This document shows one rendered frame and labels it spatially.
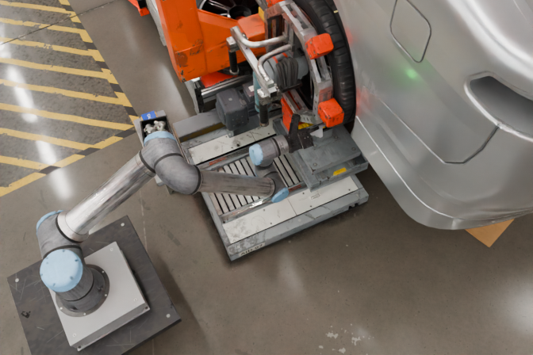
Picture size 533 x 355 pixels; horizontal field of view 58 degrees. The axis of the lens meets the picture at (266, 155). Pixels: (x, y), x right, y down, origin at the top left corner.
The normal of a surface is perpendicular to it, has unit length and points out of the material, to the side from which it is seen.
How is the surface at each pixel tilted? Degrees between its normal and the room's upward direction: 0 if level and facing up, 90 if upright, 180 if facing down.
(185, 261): 0
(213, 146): 0
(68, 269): 5
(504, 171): 89
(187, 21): 90
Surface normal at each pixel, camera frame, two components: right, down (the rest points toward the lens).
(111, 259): -0.03, -0.55
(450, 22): -0.89, 0.24
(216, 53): 0.42, 0.75
